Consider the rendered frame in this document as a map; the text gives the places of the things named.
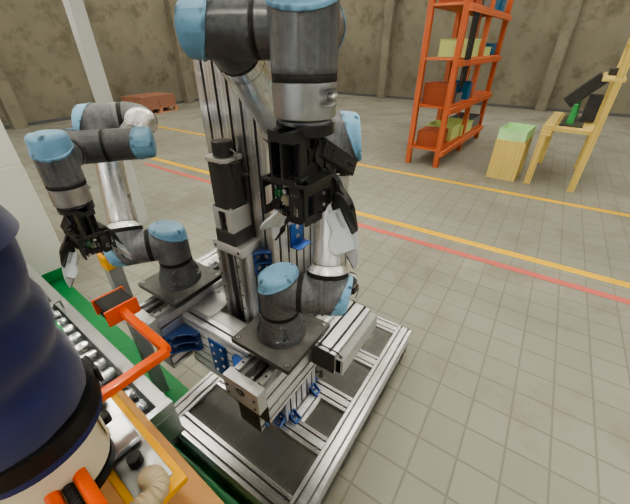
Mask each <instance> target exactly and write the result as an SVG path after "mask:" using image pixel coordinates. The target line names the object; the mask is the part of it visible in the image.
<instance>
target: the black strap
mask: <svg viewBox="0 0 630 504"><path fill-rule="evenodd" d="M79 357H80V356H79ZM80 359H81V361H82V364H83V366H84V370H85V374H86V386H85V388H84V391H83V394H82V396H81V399H80V401H79V403H78V405H77V407H76V409H75V411H74V412H73V413H72V414H71V416H70V417H69V418H68V419H67V420H66V422H65V423H64V424H63V425H62V426H61V427H60V428H59V429H58V430H57V431H56V432H55V434H54V435H53V436H52V437H51V438H50V439H49V440H48V441H47V442H46V443H44V444H43V445H42V446H41V447H40V448H38V449H37V450H36V451H34V452H33V453H31V454H30V455H28V456H27V457H25V458H23V459H22V460H20V461H19V462H17V463H15V464H14V465H12V466H11V467H9V468H7V469H6V470H4V471H2V472H0V495H1V494H3V493H5V492H8V491H10V490H12V489H14V488H16V487H18V486H20V485H22V484H24V483H25V482H27V481H29V480H31V479H32V478H34V477H35V476H37V475H38V474H40V473H41V472H43V471H44V470H46V469H47V468H48V467H50V466H51V465H52V464H53V463H54V462H56V461H57V460H58V459H59V458H61V457H62V456H63V455H64V454H65V453H66V452H67V451H68V450H69V449H70V448H71V447H72V446H73V445H74V444H75V443H76V442H77V440H78V439H79V438H80V437H81V436H82V435H83V433H84V432H85V430H86V429H87V427H88V426H89V425H90V423H91V421H92V419H93V418H94V416H95V414H96V411H97V409H98V406H99V403H100V398H101V386H100V382H102V381H103V380H104V377H103V376H102V374H101V372H100V370H99V368H98V367H97V366H96V365H95V363H94V362H93V361H92V360H91V359H90V358H89V357H88V356H87V355H85V356H83V358H82V357H80ZM99 381H100V382H99Z"/></svg>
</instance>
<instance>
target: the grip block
mask: <svg viewBox="0 0 630 504"><path fill-rule="evenodd" d="M91 303H92V305H93V308H94V310H95V312H96V314H97V315H99V314H100V315H101V316H103V317H104V318H105V319H106V320H107V323H108V325H109V327H112V326H114V325H116V324H118V323H119V322H121V321H123V320H124V319H123V318H122V317H121V316H120V314H119V311H120V310H122V309H124V308H127V309H128V310H130V311H131V312H132V313H133V314H136V313H137V312H139V311H141V308H140V306H139V303H138V300H137V298H136V297H135V296H134V297H132V296H131V295H129V294H128V293H127V292H126V291H125V290H124V288H123V286H120V287H118V288H116V289H114V290H112V291H110V292H108V293H106V294H104V295H102V296H100V297H98V298H96V299H94V300H91Z"/></svg>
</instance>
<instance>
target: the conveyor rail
mask: <svg viewBox="0 0 630 504"><path fill-rule="evenodd" d="M25 262H26V261H25ZM26 266H27V270H28V275H29V277H30V278H31V279H32V280H34V281H35V282H36V283H37V284H38V285H40V286H41V288H42V289H43V290H44V292H45V294H46V296H47V298H48V300H49V302H51V301H53V300H56V299H58V298H59V299H60V300H61V302H62V304H63V306H64V308H63V307H62V306H61V304H60V303H59V302H58V303H56V304H54V305H53V306H54V308H55V309H56V310H58V311H59V312H60V314H61V315H62V317H65V318H66V319H67V321H68V323H69V324H72V325H73V327H74V328H75V330H76V332H78V333H79V334H81V337H82V338H83V340H86V341H87V342H88V343H89V345H90V347H91V348H94V349H95V350H96V351H97V352H98V355H99V356H100V357H103V358H104V360H106V363H107V365H108V366H109V367H112V368H113V369H115V372H116V374H117V375H118V376H120V375H122V374H123V373H125V372H126V371H128V370H129V369H131V368H132V367H134V365H133V364H132V363H131V362H130V361H129V360H128V359H127V358H126V357H125V356H124V355H123V354H122V353H121V352H120V351H119V350H117V349H116V348H115V347H114V346H113V345H112V344H111V343H110V342H109V341H108V340H107V339H106V338H105V337H104V336H103V335H102V334H101V333H100V332H99V331H98V330H97V329H96V328H95V327H94V326H92V325H91V324H90V323H89V322H88V321H87V320H86V319H85V318H84V317H83V316H82V315H81V314H80V313H79V312H78V311H77V310H76V309H75V308H74V307H73V306H72V305H71V304H70V303H69V302H67V301H66V300H65V299H64V298H63V297H62V296H61V295H60V294H59V293H58V292H57V291H56V290H55V289H54V288H53V287H52V286H51V285H50V284H49V283H48V282H47V281H46V280H45V279H44V278H42V277H41V276H40V275H39V274H38V273H37V272H36V271H35V270H34V269H33V268H32V267H31V266H30V265H29V264H28V263H27V262H26ZM128 387H129V388H130V387H131V388H133V390H135V391H136V394H137V396H138V397H139V398H140V399H143V400H144V401H146V403H147V405H148V407H149V409H150V410H151V411H152V410H153V409H154V408H156V407H157V406H158V405H159V404H161V403H162V402H163V401H164V400H166V399H167V398H168V397H166V396H165V395H164V394H163V393H162V392H161V391H160V390H159V389H158V388H157V387H156V386H155V385H154V384H153V383H152V382H151V381H150V380H149V379H148V378H147V377H146V376H145V375H144V374H143V375H142V376H140V377H139V378H138V379H136V380H135V381H133V382H132V383H130V384H129V385H128Z"/></svg>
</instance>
